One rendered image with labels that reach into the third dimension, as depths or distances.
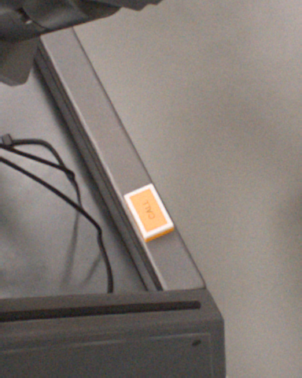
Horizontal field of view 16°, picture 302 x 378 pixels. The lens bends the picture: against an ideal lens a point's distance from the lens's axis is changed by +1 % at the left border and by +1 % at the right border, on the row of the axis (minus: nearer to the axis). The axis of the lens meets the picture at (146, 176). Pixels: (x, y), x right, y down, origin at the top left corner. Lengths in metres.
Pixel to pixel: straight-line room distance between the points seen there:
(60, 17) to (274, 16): 1.67
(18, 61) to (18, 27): 0.04
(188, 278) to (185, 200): 1.11
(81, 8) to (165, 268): 0.39
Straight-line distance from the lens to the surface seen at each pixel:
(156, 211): 1.00
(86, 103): 1.09
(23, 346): 0.83
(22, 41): 0.76
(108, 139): 1.06
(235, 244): 2.05
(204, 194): 2.10
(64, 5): 0.67
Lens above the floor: 1.85
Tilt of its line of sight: 61 degrees down
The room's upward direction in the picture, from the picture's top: 9 degrees counter-clockwise
